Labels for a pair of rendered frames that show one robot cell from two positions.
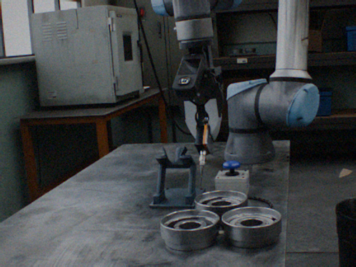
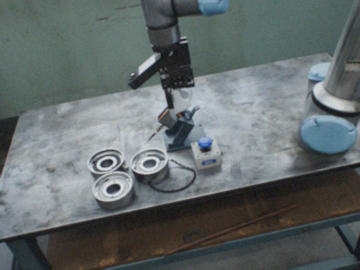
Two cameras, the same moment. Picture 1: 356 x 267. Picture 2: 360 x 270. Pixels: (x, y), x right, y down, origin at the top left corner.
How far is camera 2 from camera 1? 122 cm
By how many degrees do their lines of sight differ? 70
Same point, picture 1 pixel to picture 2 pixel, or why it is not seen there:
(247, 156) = (298, 138)
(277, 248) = (99, 212)
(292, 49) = (333, 68)
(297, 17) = (351, 31)
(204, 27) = (153, 37)
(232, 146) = not seen: hidden behind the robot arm
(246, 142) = not seen: hidden behind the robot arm
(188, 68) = (144, 66)
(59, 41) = not seen: outside the picture
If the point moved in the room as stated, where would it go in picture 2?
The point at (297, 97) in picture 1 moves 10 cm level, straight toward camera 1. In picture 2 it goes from (305, 123) to (262, 131)
